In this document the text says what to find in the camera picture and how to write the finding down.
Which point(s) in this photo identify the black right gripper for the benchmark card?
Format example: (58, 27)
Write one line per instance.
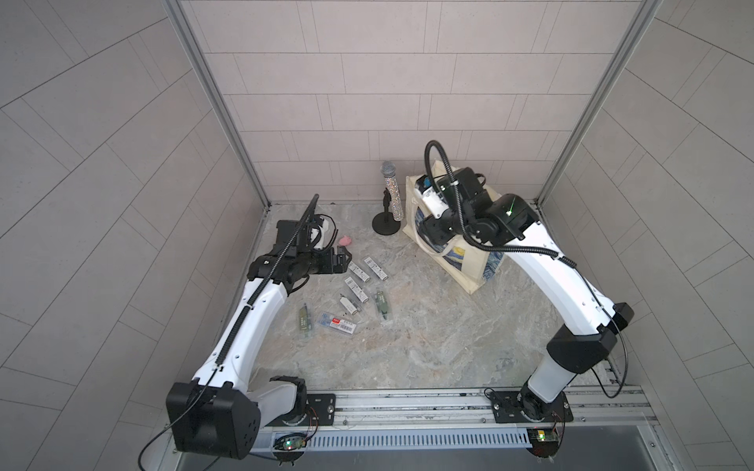
(434, 229)

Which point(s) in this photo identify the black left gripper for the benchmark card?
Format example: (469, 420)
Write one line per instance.
(339, 264)

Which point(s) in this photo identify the canvas bag starry night print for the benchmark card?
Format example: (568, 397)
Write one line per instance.
(465, 247)

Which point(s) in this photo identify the clear case blue compass red label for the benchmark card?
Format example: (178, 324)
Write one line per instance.
(336, 323)

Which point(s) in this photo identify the clear case green compass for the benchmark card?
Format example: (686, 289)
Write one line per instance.
(304, 321)
(382, 304)

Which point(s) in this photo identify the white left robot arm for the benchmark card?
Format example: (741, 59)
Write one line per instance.
(216, 414)

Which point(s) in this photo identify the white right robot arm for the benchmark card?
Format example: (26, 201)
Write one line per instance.
(591, 322)

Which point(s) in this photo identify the clear compass case far left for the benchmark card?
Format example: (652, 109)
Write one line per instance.
(360, 273)

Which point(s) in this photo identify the clear compass case middle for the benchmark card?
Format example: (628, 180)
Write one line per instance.
(356, 290)

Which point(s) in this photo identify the clear compass case far right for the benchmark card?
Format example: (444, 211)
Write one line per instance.
(376, 268)

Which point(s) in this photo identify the clear compass case small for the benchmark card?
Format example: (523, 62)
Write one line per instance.
(348, 305)

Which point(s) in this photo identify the black microphone stand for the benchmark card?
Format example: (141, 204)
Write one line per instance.
(384, 223)

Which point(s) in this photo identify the rhinestone microphone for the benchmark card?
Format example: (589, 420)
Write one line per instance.
(389, 172)

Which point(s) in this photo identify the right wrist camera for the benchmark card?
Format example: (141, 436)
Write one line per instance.
(434, 201)

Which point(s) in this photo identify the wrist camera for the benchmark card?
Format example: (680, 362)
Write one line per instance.
(434, 201)
(321, 232)

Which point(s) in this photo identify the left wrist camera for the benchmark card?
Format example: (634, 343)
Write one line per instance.
(321, 232)

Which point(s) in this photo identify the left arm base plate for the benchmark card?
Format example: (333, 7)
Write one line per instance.
(319, 407)

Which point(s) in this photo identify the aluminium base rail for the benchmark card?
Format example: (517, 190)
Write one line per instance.
(441, 420)

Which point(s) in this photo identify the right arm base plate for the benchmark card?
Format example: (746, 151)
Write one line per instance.
(518, 407)

